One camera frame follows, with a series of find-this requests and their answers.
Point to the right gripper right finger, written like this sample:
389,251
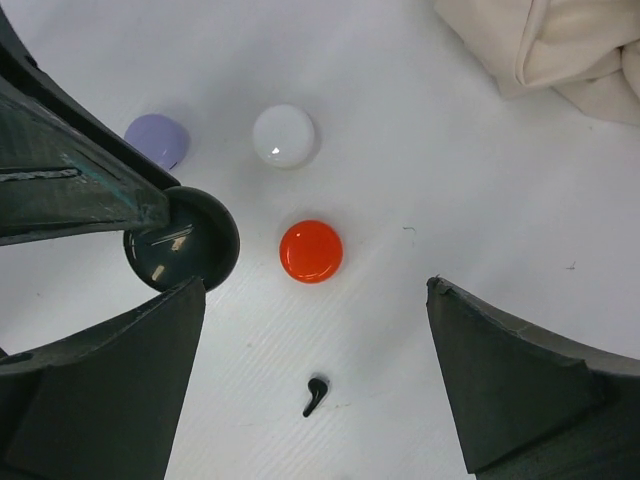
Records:
528,403

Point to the black earbud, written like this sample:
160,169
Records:
318,386

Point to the red charging case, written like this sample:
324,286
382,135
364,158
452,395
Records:
311,251

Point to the beige crumpled cloth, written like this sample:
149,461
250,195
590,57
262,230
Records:
587,51

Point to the white charging case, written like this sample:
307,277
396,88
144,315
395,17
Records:
283,136

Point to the black charging case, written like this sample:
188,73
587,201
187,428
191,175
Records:
201,240

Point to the purple charging case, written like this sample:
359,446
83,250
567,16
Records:
159,138

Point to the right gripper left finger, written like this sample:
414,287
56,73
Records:
103,403

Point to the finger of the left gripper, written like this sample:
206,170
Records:
20,69
55,182

